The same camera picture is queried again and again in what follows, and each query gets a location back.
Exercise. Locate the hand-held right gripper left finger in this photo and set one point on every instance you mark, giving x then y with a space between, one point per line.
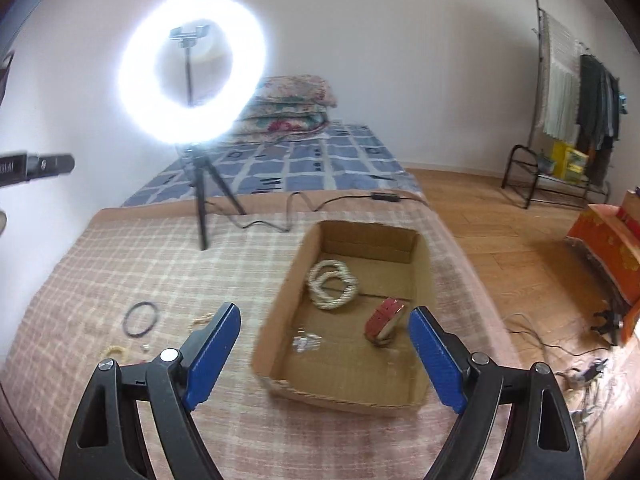
215 355

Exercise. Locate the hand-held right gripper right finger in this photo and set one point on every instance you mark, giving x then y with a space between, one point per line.
435 355

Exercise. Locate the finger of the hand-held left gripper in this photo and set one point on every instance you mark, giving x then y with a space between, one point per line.
45 165

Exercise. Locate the cardboard box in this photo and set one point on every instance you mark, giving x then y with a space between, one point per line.
345 340

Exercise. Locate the black bangle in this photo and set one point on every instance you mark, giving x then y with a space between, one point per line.
124 321

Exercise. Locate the silver earrings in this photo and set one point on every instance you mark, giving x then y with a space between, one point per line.
305 342

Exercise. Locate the pink plaid blanket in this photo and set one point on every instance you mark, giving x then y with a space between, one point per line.
150 270

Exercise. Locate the black tripod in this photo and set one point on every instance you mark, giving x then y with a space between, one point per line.
201 210

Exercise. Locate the black phone holder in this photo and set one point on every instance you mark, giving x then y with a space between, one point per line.
190 34

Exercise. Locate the blue patterned bedsheet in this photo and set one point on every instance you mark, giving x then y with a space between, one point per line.
300 165

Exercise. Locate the black metal shoe rack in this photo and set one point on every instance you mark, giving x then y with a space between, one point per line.
520 146

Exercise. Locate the yellow box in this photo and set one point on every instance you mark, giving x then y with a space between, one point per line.
567 160

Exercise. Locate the red and tan box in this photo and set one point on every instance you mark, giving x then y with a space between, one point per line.
631 215

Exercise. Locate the floral pillow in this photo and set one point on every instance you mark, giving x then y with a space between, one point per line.
300 90

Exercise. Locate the dark hanging clothes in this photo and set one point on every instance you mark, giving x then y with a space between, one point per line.
597 105

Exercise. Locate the white striped cloth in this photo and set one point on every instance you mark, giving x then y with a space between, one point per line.
562 85

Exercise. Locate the black clothes rack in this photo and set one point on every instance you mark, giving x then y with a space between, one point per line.
539 35

